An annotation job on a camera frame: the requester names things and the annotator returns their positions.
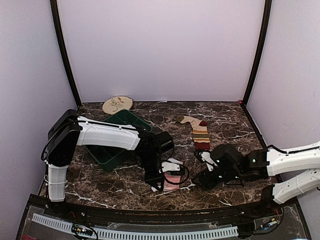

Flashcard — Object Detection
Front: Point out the striped beige brown sock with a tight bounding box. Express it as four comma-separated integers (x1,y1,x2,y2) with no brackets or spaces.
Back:
176,115,211,151

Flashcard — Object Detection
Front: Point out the small green circuit board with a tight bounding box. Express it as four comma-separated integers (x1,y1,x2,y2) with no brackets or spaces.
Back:
71,224,93,236

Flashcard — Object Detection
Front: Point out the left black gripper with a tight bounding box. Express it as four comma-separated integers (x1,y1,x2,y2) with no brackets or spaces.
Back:
138,152,166,191

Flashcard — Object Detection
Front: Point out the black left frame post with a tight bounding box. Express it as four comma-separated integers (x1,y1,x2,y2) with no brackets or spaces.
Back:
49,0,82,108

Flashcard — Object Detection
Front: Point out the black right frame post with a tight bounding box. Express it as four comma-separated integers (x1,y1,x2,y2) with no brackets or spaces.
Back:
242,0,273,108

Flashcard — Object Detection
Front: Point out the round embroidered plate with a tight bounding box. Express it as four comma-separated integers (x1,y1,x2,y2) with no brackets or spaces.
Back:
102,96,133,115

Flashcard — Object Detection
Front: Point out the pink sock with green patches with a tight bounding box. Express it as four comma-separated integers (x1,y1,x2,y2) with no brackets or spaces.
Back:
161,158,185,192

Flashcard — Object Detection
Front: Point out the black frame post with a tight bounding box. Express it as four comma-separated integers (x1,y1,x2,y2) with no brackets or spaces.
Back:
49,0,82,108
242,0,273,108

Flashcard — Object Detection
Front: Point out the green plastic divider tray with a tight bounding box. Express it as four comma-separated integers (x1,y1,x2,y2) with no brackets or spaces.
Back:
78,109,153,172

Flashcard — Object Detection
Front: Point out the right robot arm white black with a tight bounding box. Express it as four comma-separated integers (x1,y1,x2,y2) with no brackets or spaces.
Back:
192,142,320,217

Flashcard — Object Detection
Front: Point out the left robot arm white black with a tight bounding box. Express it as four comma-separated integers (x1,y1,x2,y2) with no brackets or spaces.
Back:
40,109,190,218

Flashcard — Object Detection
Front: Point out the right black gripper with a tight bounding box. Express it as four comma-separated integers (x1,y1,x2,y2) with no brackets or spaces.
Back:
191,166,242,190

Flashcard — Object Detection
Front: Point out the black front table rail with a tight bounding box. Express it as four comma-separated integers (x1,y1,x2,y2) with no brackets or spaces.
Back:
37,196,284,226

